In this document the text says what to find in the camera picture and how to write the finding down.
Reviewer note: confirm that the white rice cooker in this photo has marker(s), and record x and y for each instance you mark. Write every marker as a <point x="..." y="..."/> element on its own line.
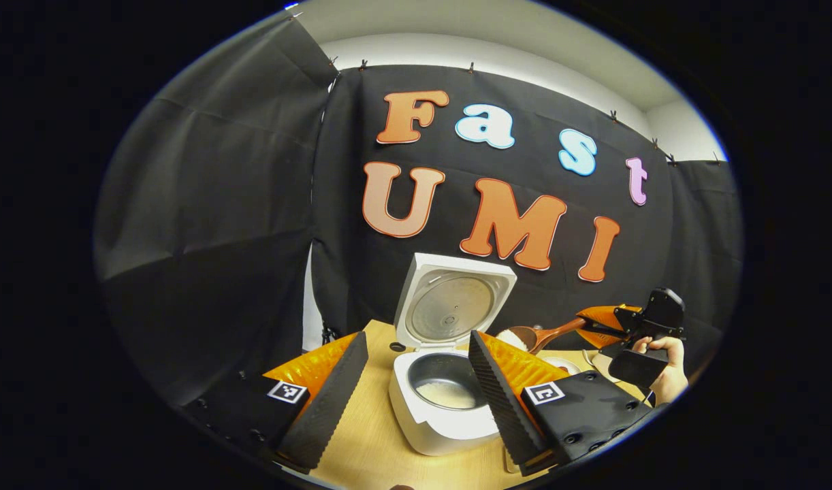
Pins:
<point x="450" y="306"/>

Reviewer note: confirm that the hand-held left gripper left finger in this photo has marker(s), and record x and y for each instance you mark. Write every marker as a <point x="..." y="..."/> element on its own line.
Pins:
<point x="331" y="401"/>

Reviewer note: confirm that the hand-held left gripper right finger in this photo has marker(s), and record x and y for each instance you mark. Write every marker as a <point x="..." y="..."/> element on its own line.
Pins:
<point x="501" y="401"/>

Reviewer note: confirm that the brown wooden spoon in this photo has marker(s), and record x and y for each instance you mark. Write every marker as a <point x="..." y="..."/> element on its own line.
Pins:
<point x="559" y="331"/>

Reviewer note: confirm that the black backdrop cloth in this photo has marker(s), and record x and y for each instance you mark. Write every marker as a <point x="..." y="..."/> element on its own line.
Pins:
<point x="218" y="204"/>

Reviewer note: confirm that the white rice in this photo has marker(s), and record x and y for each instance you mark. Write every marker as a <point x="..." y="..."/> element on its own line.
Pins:
<point x="510" y="339"/>
<point x="450" y="395"/>

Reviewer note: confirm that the white round plate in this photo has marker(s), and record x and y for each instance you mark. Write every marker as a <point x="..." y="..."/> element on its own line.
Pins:
<point x="559" y="364"/>

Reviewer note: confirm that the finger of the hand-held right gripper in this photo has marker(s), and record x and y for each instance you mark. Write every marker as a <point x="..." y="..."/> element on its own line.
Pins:
<point x="603" y="339"/>
<point x="603" y="315"/>

